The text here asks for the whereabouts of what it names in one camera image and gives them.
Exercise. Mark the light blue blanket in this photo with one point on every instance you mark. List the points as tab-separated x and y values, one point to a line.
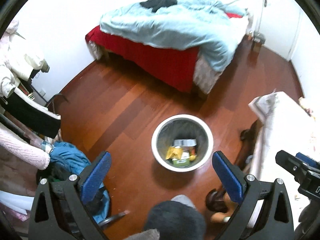
216	28

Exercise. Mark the yellow cigarette box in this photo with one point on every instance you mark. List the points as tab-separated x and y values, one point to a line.
185	160

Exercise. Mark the blue jacket on floor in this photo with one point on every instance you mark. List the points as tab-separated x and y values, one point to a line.
65	160

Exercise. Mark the floral patterned tablecloth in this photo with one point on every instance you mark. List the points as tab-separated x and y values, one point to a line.
286	126

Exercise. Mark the red bed sheet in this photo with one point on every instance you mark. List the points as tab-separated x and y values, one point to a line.
180	69

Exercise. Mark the white round trash bin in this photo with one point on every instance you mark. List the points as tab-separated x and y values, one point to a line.
182	126

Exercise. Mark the pink knitted cloth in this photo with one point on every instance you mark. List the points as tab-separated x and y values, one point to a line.
30	154

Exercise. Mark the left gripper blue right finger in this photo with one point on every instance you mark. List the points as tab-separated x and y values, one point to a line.
231	177

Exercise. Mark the black garment on bed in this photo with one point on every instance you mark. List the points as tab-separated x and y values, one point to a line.
154	5

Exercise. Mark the white puffer jacket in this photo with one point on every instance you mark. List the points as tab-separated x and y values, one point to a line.
20	62

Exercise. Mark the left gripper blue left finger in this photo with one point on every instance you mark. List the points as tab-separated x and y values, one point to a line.
92	177

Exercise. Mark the grey white box in bin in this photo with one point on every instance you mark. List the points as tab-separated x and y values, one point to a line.
185	142

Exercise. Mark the white yellow wrapper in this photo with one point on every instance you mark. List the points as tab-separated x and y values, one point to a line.
174	153

